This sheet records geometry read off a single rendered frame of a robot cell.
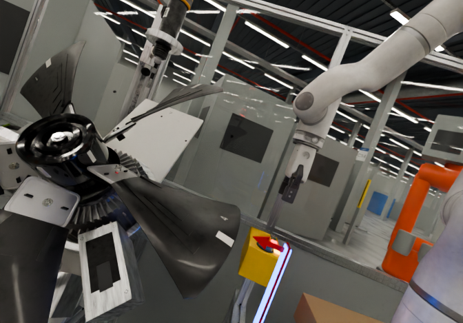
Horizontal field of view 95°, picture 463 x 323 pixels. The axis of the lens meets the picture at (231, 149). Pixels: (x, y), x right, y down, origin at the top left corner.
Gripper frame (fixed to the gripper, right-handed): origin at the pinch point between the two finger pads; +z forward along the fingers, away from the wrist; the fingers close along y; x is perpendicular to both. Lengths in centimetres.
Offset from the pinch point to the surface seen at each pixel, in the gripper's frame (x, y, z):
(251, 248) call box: 3.8, -3.6, 16.9
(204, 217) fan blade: 16.8, -24.6, 6.2
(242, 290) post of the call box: 0.6, 2.8, 33.1
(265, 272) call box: -2.1, -3.7, 21.5
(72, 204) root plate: 40, -28, 13
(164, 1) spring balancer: 78, 30, -58
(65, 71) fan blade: 62, -18, -10
